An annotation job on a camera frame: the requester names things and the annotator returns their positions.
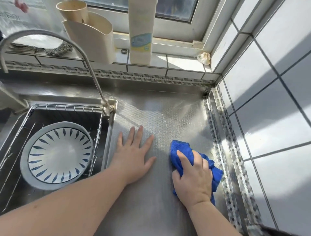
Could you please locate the person's right forearm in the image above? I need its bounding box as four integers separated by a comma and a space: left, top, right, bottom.
187, 199, 241, 236

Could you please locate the dotted foil tape strip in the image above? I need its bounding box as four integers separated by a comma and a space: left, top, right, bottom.
5, 60, 217, 88
203, 85, 263, 236

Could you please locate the blue microfibre cloth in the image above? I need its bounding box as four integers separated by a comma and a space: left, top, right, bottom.
169, 140, 223, 207

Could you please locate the dark grey object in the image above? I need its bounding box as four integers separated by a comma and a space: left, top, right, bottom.
245, 219, 311, 236

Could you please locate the white bottle blue label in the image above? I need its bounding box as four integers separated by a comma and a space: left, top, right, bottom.
128, 0, 155, 65

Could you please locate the beige plastic holder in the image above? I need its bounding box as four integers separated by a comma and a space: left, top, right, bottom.
62, 11, 116, 65

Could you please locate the person's left forearm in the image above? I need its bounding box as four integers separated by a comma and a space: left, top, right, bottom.
0, 167, 130, 236

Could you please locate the clear plastic bag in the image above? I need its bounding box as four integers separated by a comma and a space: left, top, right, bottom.
0, 0, 65, 49

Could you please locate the person's right hand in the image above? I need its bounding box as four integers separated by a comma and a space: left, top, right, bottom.
172, 150, 213, 209

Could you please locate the white window frame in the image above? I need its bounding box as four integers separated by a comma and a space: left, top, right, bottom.
83, 0, 235, 51

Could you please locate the chrome gooseneck faucet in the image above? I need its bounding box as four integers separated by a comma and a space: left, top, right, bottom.
0, 29, 115, 119

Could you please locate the wire sink rack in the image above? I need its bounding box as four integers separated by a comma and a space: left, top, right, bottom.
0, 103, 104, 207

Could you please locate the stainless steel sink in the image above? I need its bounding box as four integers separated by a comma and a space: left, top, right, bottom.
0, 98, 118, 215

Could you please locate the white tap handle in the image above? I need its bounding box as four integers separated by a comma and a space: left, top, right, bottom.
0, 81, 30, 115

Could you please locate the beige plastic cup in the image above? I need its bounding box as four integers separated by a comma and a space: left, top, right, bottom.
56, 0, 89, 25

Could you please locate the person's left hand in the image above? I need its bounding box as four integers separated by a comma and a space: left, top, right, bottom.
110, 125, 156, 186

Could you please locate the steel wool scrubber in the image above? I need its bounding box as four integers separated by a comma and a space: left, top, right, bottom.
45, 41, 73, 57

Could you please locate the white plate blue leaf pattern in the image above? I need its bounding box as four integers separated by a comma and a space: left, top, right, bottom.
20, 121, 94, 191

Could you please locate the garlic bulb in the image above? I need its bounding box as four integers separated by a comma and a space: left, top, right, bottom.
197, 52, 211, 66

